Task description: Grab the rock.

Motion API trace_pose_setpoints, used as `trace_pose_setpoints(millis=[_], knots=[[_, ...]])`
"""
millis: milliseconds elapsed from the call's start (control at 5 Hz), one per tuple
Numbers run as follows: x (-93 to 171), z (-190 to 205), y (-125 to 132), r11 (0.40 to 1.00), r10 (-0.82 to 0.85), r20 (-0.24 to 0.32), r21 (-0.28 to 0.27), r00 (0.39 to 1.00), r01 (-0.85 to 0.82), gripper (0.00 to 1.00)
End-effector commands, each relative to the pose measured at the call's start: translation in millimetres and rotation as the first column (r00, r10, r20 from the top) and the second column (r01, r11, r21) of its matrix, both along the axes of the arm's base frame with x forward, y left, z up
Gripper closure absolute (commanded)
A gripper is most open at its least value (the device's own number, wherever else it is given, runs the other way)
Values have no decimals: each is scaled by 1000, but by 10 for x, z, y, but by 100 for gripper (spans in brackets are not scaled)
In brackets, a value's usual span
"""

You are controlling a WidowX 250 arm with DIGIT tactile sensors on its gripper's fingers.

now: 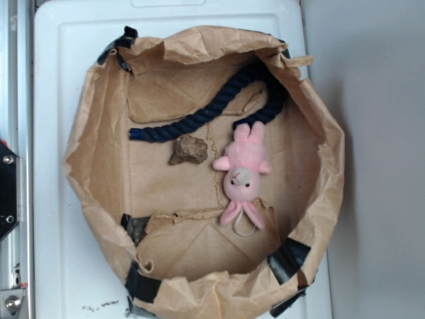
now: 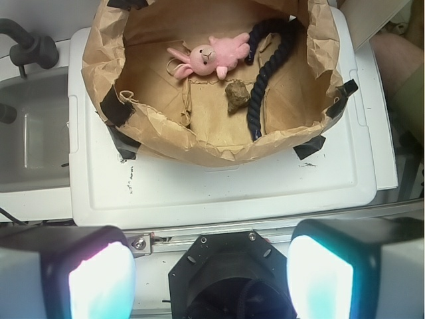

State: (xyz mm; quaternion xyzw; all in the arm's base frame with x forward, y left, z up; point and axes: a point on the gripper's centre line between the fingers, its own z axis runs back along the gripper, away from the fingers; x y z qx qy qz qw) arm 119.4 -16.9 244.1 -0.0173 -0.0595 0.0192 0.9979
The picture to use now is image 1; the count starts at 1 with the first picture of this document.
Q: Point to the brown rough rock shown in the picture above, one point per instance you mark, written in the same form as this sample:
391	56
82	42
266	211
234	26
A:
190	149

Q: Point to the pink plush bunny toy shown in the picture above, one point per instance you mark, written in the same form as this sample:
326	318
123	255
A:
245	160

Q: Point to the brown paper bag bin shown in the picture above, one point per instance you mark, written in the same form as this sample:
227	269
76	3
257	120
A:
158	224

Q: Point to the black mounting plate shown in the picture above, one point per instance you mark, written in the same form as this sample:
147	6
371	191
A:
9	190

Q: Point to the aluminium frame rail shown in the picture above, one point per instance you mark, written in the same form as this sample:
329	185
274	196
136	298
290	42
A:
17	270

